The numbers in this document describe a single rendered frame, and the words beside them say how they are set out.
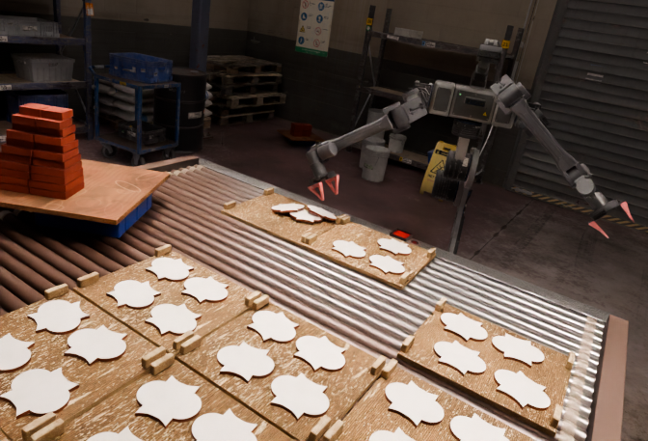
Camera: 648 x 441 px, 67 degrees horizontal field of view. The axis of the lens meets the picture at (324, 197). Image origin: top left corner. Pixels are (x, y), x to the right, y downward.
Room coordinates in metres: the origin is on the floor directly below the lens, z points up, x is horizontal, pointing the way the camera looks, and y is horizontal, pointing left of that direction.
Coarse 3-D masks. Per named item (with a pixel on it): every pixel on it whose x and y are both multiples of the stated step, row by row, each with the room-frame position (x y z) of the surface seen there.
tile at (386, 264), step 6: (372, 258) 1.63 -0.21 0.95; (378, 258) 1.63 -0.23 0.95; (384, 258) 1.64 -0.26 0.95; (390, 258) 1.65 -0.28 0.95; (372, 264) 1.57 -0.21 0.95; (378, 264) 1.58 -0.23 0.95; (384, 264) 1.59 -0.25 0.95; (390, 264) 1.59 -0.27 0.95; (396, 264) 1.60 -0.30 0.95; (402, 264) 1.62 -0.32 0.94; (384, 270) 1.54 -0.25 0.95; (390, 270) 1.55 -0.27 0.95; (396, 270) 1.56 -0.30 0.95; (402, 270) 1.57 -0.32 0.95
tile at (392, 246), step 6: (378, 240) 1.79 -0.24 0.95; (384, 240) 1.79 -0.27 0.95; (390, 240) 1.80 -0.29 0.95; (384, 246) 1.74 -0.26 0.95; (390, 246) 1.75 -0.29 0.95; (396, 246) 1.76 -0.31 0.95; (402, 246) 1.77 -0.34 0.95; (390, 252) 1.71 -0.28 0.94; (396, 252) 1.71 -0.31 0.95; (402, 252) 1.71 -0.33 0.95; (408, 252) 1.72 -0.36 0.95
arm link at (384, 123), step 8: (392, 104) 1.91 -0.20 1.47; (384, 112) 1.91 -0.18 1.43; (384, 120) 1.91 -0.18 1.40; (392, 120) 1.94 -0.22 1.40; (360, 128) 1.95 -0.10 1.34; (368, 128) 1.93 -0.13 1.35; (376, 128) 1.92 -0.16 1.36; (384, 128) 1.91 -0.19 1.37; (392, 128) 1.90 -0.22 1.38; (400, 128) 1.89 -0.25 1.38; (344, 136) 1.97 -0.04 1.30; (352, 136) 1.95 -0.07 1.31; (360, 136) 1.94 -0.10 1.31; (368, 136) 1.93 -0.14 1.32; (320, 144) 2.00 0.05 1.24; (336, 144) 1.98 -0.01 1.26; (344, 144) 1.96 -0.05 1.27; (352, 144) 1.96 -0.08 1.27
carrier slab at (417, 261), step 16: (352, 224) 1.93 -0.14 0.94; (320, 240) 1.72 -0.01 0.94; (336, 240) 1.74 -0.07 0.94; (352, 240) 1.77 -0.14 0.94; (368, 240) 1.79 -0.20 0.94; (400, 240) 1.84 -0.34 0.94; (336, 256) 1.61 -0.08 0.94; (368, 256) 1.66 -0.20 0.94; (384, 256) 1.68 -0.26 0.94; (400, 256) 1.70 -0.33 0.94; (416, 256) 1.72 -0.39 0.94; (432, 256) 1.74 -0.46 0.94; (368, 272) 1.53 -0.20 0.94; (416, 272) 1.59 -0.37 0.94; (400, 288) 1.47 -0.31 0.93
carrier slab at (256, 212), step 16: (240, 208) 1.90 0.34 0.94; (256, 208) 1.93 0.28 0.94; (304, 208) 2.02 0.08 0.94; (256, 224) 1.78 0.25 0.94; (272, 224) 1.80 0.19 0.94; (288, 224) 1.83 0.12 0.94; (304, 224) 1.85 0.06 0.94; (320, 224) 1.88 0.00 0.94; (336, 224) 1.90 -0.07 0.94; (288, 240) 1.69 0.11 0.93
